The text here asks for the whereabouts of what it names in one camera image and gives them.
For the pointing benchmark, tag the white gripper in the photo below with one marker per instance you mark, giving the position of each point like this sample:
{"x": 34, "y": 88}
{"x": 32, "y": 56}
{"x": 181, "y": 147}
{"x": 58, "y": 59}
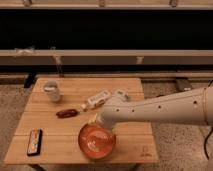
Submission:
{"x": 105, "y": 118}

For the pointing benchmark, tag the orange ceramic bowl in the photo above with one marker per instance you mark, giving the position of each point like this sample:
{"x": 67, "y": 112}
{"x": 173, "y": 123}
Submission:
{"x": 96, "y": 142}

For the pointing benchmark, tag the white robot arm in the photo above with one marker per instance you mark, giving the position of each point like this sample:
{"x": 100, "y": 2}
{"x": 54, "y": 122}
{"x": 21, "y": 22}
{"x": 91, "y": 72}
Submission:
{"x": 194, "y": 107}

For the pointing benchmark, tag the white ceramic cup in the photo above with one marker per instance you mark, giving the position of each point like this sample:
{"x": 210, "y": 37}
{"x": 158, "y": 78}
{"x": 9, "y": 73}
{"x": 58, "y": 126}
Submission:
{"x": 51, "y": 88}

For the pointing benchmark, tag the white plastic bottle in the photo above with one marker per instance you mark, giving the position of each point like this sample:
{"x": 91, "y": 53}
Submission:
{"x": 96, "y": 100}

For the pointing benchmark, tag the brown sausage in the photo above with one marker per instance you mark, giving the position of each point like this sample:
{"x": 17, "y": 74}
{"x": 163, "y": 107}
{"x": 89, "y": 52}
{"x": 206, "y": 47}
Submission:
{"x": 67, "y": 113}

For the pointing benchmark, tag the wooden table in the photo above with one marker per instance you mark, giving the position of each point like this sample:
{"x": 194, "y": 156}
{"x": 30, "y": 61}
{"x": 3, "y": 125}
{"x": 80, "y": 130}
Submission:
{"x": 134, "y": 141}

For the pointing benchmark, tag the black rectangular box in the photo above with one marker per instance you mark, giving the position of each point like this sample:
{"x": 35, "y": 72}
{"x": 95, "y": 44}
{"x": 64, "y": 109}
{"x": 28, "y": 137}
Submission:
{"x": 34, "y": 143}

